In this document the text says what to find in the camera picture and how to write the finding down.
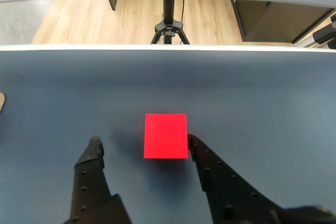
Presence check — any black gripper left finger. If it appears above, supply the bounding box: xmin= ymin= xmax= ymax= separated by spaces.
xmin=68 ymin=136 xmax=132 ymax=224

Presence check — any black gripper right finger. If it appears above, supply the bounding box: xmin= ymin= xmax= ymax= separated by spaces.
xmin=186 ymin=134 xmax=336 ymax=224

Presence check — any red cube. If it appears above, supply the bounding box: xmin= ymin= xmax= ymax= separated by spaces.
xmin=143 ymin=113 xmax=190 ymax=159

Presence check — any dark grey table mat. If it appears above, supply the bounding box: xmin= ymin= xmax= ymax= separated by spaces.
xmin=0 ymin=49 xmax=336 ymax=224

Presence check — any black tripod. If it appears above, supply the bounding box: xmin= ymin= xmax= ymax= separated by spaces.
xmin=150 ymin=0 xmax=191 ymax=45

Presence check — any grey rug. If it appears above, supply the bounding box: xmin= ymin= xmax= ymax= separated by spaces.
xmin=0 ymin=0 xmax=52 ymax=45

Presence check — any dark cabinet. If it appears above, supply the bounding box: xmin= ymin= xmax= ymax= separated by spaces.
xmin=231 ymin=0 xmax=336 ymax=46

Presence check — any black clamp stand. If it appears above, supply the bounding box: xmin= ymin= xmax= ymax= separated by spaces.
xmin=312 ymin=15 xmax=336 ymax=51

